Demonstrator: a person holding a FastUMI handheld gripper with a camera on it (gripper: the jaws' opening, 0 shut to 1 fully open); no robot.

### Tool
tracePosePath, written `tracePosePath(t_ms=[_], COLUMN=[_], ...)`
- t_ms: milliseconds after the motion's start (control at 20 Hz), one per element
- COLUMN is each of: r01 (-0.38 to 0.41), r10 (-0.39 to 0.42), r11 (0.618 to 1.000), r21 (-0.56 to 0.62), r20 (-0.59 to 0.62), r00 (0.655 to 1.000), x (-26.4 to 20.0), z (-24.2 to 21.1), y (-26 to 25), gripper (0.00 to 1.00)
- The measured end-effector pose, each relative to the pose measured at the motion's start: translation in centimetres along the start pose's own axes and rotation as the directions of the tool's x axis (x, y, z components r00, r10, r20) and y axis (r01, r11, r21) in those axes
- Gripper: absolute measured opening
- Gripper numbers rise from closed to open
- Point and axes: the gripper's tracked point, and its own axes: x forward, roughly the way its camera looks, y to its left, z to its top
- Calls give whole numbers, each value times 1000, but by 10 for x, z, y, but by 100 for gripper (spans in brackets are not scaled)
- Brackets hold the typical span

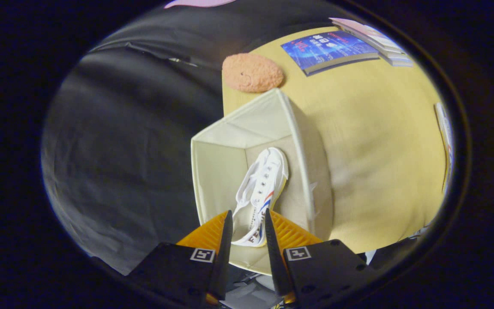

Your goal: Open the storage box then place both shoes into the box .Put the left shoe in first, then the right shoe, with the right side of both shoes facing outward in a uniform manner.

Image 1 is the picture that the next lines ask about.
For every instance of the orange rough sponge ball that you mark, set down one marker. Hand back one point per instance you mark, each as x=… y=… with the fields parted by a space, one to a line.
x=251 y=73

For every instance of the white paperback book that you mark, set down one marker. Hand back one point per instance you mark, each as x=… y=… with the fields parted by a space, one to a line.
x=401 y=61
x=395 y=50

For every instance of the blue cover book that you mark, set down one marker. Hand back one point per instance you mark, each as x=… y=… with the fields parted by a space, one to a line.
x=324 y=49

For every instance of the beige fabric storage box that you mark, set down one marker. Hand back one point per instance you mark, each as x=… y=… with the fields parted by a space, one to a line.
x=217 y=171

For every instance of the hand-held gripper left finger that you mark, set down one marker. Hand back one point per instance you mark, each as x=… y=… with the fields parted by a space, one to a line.
x=223 y=257

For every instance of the pink cover book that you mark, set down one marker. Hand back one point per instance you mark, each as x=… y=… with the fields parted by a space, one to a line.
x=358 y=29

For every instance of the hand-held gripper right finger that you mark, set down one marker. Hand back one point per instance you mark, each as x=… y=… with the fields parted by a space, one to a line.
x=275 y=257

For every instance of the white striped canvas shoe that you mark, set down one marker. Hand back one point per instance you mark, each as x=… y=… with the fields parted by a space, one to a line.
x=445 y=137
x=264 y=184

